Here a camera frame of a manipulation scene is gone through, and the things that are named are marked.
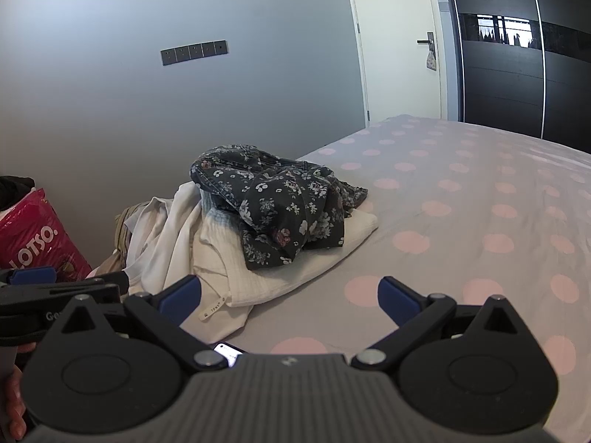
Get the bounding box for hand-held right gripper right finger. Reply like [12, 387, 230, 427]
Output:
[351, 276, 536, 371]

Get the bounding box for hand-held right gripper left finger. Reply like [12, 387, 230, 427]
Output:
[44, 274, 232, 372]

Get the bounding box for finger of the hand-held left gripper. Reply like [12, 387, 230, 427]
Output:
[0, 266, 58, 287]
[87, 271, 130, 293]

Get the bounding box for dark floral pants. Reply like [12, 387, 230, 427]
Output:
[189, 144, 369, 272]

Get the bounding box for person's left hand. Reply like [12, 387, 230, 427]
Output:
[3, 341, 38, 442]

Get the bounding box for beige garment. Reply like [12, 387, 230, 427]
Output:
[90, 203, 139, 282]

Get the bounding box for pink plastic bag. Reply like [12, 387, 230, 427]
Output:
[0, 188, 93, 282]

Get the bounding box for white smooth garment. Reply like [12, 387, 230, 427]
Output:
[124, 181, 252, 343]

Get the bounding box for smartphone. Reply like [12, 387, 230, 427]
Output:
[213, 342, 243, 369]

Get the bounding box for black cloth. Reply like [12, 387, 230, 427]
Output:
[0, 175, 36, 213]

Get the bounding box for white textured garment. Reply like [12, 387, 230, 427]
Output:
[191, 194, 380, 309]

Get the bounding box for pink polka dot bed sheet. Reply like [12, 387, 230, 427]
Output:
[217, 114, 591, 443]

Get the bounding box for dark wardrobe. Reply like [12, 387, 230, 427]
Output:
[443, 0, 591, 158]

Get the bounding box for white door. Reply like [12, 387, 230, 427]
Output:
[344, 0, 462, 127]

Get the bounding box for grey wall switch panel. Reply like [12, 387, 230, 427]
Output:
[160, 40, 229, 66]

